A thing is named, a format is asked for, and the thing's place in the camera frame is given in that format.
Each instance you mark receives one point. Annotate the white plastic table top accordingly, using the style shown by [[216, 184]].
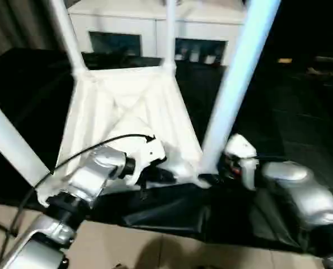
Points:
[[127, 84]]

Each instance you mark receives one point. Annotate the white plastic table leg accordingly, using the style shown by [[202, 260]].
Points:
[[233, 70], [68, 36], [12, 140], [170, 33]]

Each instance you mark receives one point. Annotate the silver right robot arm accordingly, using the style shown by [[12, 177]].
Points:
[[303, 193]]

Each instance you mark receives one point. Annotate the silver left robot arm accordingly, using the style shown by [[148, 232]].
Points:
[[90, 179]]

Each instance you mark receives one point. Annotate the black plastic mat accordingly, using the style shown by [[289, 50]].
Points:
[[295, 112]]

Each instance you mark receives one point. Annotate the small white cup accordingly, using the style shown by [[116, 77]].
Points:
[[209, 59]]

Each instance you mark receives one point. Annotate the white bottle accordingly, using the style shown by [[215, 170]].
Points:
[[193, 56]]

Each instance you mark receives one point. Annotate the red and white cup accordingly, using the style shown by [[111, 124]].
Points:
[[179, 56]]

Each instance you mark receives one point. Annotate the small yellow label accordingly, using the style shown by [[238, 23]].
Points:
[[284, 60]]

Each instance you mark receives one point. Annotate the white cabinet with glass doors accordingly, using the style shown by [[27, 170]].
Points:
[[113, 23]]

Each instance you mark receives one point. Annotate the grey curtain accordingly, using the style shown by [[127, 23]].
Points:
[[15, 25]]

